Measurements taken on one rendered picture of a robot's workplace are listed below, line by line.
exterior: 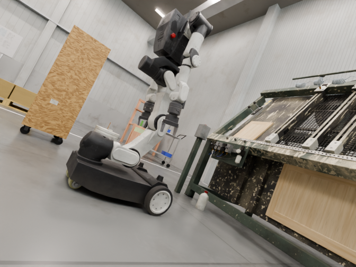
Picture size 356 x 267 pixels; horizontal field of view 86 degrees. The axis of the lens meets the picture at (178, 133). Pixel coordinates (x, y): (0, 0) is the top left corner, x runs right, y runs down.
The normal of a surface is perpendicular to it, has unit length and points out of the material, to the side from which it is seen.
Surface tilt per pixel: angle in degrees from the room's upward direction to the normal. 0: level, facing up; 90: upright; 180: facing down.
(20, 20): 90
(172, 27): 90
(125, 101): 90
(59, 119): 90
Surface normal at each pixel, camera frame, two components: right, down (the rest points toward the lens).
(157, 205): 0.55, 0.15
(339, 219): -0.79, -0.40
